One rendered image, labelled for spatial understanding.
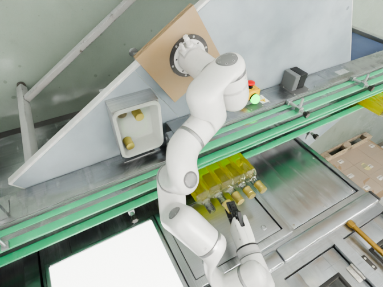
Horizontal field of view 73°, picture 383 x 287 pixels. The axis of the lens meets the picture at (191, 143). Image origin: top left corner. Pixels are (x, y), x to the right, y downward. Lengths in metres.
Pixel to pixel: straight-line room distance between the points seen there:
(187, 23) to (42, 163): 0.71
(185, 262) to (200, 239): 0.37
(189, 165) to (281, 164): 0.88
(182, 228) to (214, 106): 0.31
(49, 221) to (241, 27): 1.00
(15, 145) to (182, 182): 1.25
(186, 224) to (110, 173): 0.50
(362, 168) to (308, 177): 3.69
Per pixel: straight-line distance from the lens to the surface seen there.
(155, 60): 0.93
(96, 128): 1.02
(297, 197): 1.33
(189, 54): 0.91
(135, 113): 0.96
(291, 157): 1.49
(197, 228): 0.67
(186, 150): 0.63
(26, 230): 1.07
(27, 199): 1.12
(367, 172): 5.08
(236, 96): 0.74
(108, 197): 1.03
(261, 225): 1.16
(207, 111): 0.65
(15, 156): 1.65
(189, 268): 1.04
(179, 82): 1.01
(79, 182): 1.08
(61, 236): 1.09
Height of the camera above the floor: 1.55
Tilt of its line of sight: 39 degrees down
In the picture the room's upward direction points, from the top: 142 degrees clockwise
